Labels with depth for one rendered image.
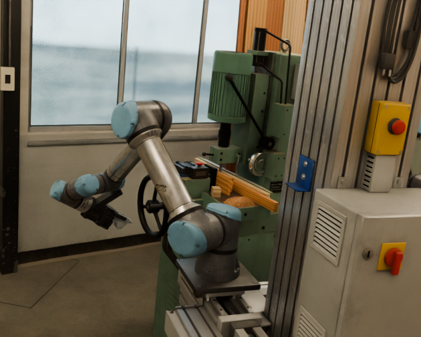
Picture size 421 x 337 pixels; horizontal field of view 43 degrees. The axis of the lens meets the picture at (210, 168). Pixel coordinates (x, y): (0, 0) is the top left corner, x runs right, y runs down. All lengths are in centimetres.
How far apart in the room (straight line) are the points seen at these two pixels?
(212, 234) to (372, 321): 53
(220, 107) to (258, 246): 66
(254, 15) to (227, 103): 168
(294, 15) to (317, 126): 281
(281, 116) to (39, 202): 178
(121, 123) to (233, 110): 79
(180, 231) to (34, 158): 200
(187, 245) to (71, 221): 216
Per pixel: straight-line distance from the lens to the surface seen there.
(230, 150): 247
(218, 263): 174
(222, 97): 237
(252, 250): 250
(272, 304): 174
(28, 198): 353
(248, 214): 224
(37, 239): 365
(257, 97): 246
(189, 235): 158
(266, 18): 409
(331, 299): 137
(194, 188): 233
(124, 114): 169
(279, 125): 243
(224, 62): 236
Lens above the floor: 160
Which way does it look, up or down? 15 degrees down
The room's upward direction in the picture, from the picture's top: 6 degrees clockwise
